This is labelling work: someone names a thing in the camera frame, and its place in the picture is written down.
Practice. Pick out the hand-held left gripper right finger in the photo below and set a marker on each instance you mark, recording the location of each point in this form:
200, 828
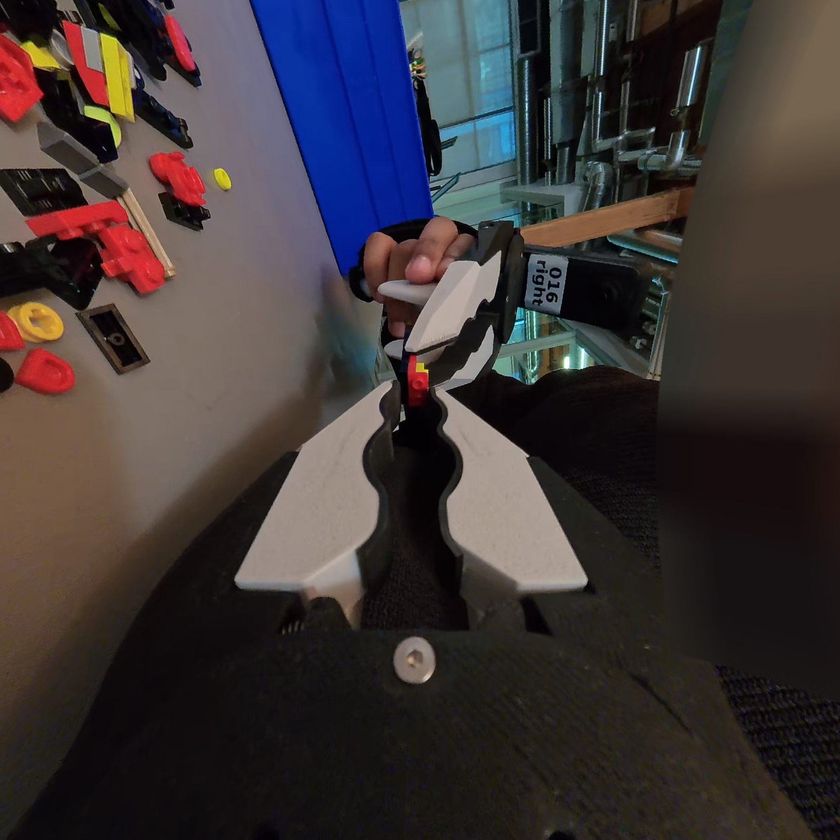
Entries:
512, 518

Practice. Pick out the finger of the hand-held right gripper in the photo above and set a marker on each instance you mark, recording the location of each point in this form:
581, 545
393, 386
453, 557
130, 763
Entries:
456, 298
485, 351

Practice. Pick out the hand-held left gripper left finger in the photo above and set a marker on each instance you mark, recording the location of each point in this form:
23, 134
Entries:
315, 512

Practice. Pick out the small red yellow lego assembly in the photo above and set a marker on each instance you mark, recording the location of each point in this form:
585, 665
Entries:
415, 380

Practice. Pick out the pile of loose lego pieces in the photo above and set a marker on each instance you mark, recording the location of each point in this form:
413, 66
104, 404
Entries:
124, 253

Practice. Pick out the person's right hand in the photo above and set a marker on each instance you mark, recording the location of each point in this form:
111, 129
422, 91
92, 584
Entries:
420, 256

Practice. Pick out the person's dark knit clothing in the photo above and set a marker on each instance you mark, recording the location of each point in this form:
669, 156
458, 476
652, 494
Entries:
590, 446

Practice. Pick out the blue plastic bin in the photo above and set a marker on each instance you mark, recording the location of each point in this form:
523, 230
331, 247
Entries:
341, 118

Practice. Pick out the silver metal pipework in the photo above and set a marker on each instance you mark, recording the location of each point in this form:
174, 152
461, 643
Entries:
682, 72

